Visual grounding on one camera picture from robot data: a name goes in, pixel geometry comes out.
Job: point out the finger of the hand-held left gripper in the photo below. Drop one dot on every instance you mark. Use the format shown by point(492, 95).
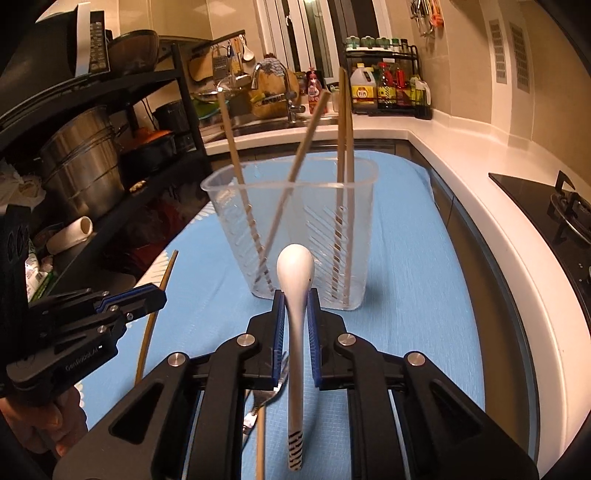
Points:
point(129, 291)
point(147, 302)

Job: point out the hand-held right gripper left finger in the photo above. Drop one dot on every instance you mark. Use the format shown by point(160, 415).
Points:
point(278, 332)

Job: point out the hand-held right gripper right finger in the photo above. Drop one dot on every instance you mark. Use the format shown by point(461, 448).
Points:
point(314, 337)

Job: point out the wooden chopstick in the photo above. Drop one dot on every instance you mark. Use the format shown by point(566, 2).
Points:
point(154, 314)
point(350, 184)
point(340, 161)
point(300, 152)
point(261, 443)
point(238, 170)

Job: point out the clear plastic utensil holder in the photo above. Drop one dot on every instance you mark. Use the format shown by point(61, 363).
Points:
point(221, 203)

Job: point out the person's left hand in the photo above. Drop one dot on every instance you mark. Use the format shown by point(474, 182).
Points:
point(27, 424)

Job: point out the white paper roll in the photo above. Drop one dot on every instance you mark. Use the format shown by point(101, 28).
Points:
point(69, 235)

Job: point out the ginger piece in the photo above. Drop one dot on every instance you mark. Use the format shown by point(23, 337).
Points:
point(137, 186)

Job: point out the blue patterned table mat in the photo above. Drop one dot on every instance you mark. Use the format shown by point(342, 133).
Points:
point(406, 277)

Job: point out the steel stockpot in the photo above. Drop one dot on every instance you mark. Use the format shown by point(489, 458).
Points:
point(78, 166)

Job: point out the dark pot orange lid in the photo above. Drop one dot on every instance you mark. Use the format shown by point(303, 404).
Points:
point(150, 147)

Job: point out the white plastic bag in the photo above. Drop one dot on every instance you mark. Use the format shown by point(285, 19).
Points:
point(21, 189)

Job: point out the dark cooking pot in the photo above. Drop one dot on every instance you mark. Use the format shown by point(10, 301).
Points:
point(171, 115)

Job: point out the black shelf rack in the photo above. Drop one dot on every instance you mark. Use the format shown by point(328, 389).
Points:
point(138, 82)

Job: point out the steel kitchen faucet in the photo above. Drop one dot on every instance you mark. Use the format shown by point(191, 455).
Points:
point(291, 104)

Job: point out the small white jar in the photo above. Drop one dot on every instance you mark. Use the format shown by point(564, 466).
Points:
point(332, 99)

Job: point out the dark wok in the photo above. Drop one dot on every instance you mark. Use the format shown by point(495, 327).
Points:
point(136, 53)

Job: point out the red dish soap bottle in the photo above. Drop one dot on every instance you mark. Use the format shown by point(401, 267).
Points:
point(314, 94)

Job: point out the wooden cutting board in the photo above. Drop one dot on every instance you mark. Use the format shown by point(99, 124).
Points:
point(272, 87)

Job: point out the steel grater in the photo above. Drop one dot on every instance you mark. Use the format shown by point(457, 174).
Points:
point(221, 64)

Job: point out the yellow oil bottle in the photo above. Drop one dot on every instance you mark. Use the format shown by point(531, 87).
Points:
point(362, 92)

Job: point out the black gas stove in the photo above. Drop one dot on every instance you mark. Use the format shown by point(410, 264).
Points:
point(521, 194)

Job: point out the dark soy sauce bottle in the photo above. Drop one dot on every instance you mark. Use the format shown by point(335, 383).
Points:
point(384, 90)

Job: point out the black microwave oven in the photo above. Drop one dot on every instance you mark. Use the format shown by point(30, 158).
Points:
point(55, 41)

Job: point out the white ladle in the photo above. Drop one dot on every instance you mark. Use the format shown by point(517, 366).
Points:
point(248, 53)

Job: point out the black spice rack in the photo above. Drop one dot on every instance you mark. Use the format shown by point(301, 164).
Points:
point(422, 55)

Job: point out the window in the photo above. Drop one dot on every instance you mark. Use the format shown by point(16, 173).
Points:
point(323, 32)

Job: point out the hanging kitchen tools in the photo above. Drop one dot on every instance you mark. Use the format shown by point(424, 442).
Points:
point(427, 18)

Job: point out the grey wall vent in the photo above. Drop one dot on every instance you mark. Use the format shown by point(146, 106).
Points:
point(498, 50)
point(520, 57)

